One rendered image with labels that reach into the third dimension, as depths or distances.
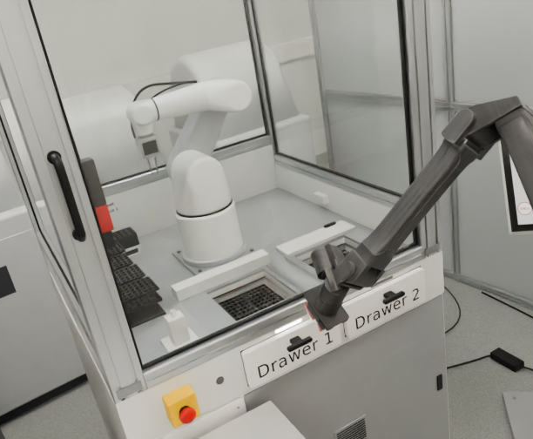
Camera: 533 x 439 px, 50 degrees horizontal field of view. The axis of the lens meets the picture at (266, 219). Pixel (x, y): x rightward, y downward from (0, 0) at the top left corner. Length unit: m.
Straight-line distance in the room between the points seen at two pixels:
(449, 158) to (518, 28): 1.70
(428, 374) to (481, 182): 1.41
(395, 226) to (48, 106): 0.72
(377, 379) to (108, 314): 0.88
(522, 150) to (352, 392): 0.95
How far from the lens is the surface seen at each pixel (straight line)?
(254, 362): 1.50
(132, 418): 1.46
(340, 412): 1.80
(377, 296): 1.65
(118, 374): 1.38
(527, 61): 2.83
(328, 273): 1.29
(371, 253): 1.22
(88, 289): 1.28
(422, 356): 1.92
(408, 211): 1.20
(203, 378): 1.48
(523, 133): 1.13
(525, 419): 2.58
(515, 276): 3.25
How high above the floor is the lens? 1.79
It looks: 23 degrees down
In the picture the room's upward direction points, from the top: 10 degrees counter-clockwise
